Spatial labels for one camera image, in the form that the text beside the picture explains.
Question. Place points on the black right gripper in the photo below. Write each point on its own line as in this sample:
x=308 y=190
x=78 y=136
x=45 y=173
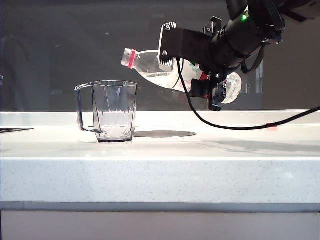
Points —
x=216 y=100

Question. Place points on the Nongfu Spring water bottle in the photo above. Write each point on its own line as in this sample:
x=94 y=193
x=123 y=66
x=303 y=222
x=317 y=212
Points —
x=150 y=65

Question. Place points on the red bottle cap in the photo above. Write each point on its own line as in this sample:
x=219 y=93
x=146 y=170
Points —
x=273 y=129

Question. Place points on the black round flat disc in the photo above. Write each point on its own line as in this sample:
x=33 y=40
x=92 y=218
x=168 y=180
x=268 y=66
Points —
x=165 y=134

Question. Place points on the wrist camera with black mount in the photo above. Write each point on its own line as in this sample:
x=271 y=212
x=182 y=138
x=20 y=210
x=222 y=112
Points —
x=192 y=45

